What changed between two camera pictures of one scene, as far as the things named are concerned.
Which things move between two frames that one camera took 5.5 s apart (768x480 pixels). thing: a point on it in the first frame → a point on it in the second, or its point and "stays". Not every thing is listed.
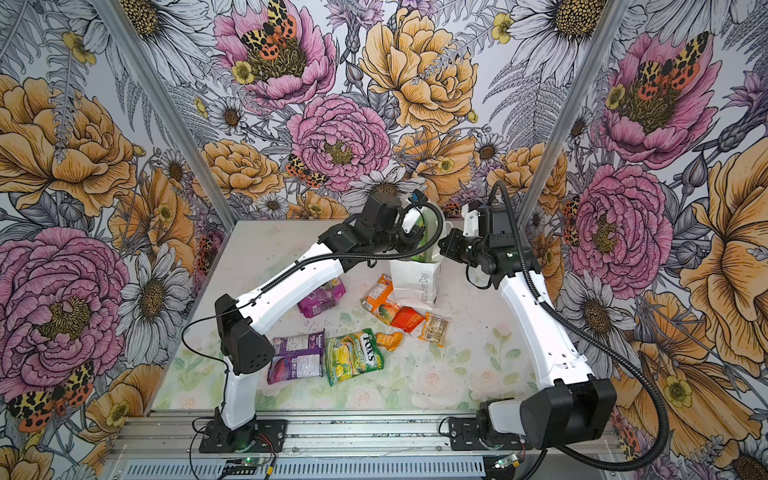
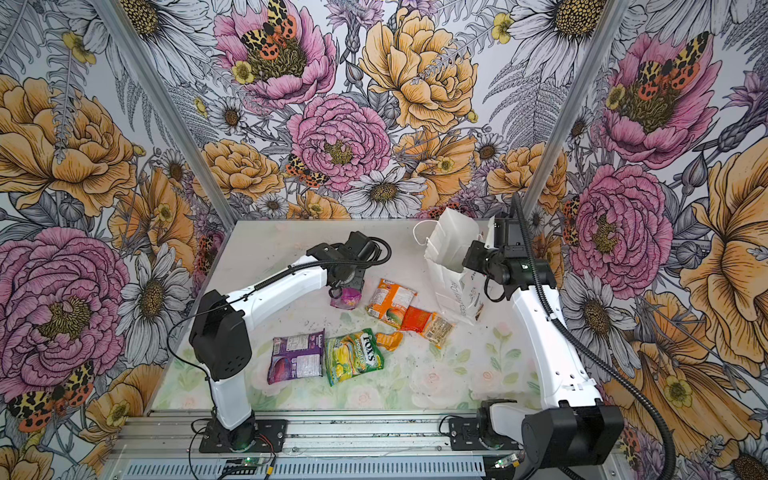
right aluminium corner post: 574,114 stays
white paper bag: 418,283 → 462,290
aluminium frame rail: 310,434 stays
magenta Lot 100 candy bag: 322,298 → 350,299
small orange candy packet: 390,341 stays
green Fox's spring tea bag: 352,354 stays
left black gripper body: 394,237 → 353,280
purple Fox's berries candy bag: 297,357 stays
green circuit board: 242,467 stays
